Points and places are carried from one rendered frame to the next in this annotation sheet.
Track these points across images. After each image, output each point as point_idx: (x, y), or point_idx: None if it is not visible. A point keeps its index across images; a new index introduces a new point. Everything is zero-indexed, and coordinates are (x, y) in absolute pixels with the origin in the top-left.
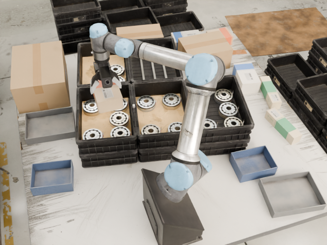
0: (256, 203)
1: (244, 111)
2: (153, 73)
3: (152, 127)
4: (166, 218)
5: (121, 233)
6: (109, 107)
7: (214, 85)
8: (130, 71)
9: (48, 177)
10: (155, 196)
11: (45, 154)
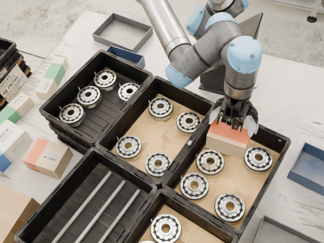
0: (152, 46)
1: (84, 75)
2: (101, 212)
3: (184, 122)
4: (255, 18)
5: (275, 87)
6: None
7: None
8: (142, 208)
9: (322, 182)
10: (252, 32)
11: (313, 219)
